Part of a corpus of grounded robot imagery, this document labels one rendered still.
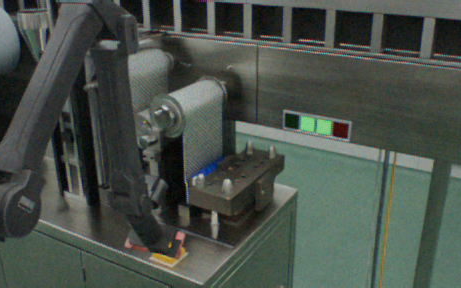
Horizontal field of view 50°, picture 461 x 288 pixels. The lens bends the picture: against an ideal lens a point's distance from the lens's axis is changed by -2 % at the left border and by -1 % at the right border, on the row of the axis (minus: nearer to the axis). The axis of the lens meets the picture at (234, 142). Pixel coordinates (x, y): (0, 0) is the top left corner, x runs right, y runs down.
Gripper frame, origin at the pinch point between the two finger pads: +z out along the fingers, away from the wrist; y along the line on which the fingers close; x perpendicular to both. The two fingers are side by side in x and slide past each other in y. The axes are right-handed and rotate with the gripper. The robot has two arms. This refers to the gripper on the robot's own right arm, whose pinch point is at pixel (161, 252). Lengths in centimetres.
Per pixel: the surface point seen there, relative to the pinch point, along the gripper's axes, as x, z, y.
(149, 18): -93, 1, 46
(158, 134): -41.9, 6.9, 21.5
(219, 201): -29.2, 20.6, -1.5
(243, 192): -35.9, 23.8, -6.9
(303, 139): -228, 236, 32
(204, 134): -52, 17, 11
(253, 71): -78, 10, 0
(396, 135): -63, 18, -52
